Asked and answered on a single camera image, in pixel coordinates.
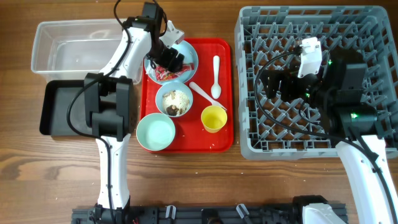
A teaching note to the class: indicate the yellow plastic cup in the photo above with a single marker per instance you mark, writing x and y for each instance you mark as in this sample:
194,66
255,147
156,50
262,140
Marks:
213,118

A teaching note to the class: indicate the light blue food bowl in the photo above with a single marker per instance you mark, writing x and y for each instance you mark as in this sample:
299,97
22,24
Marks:
169,87

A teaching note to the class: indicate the white plastic fork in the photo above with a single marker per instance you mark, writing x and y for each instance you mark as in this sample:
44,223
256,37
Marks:
201,92

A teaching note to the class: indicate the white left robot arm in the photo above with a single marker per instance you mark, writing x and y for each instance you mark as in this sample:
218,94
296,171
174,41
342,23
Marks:
110,102

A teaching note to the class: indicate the white plastic spoon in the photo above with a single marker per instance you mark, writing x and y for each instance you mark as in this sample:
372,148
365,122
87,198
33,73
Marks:
216,88

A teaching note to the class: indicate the mint green bowl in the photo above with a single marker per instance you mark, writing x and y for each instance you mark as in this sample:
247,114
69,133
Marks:
155,132

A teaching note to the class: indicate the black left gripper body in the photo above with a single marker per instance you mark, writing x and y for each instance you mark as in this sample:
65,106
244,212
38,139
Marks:
165,56

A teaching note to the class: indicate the red serving tray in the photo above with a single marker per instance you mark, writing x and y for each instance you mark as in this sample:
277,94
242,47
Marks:
190,135

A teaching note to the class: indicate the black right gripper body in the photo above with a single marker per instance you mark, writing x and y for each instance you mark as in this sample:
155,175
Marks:
305,89

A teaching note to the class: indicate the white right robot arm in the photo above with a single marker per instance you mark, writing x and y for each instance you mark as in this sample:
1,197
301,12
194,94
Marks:
353,127

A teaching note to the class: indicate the black waste tray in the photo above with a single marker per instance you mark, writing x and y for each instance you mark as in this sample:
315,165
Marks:
58,95

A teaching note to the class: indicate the rice and food leftovers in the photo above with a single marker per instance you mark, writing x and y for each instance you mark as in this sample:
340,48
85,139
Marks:
175,102

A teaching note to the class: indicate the clear plastic waste bin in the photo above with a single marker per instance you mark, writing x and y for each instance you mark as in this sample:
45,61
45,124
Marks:
68,50

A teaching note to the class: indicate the red snack wrapper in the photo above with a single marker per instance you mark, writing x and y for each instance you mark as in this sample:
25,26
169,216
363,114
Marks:
162,74

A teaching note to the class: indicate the grey dishwasher rack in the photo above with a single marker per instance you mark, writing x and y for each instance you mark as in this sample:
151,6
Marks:
289,130

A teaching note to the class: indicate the light blue plate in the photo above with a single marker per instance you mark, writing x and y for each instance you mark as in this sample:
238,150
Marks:
191,57

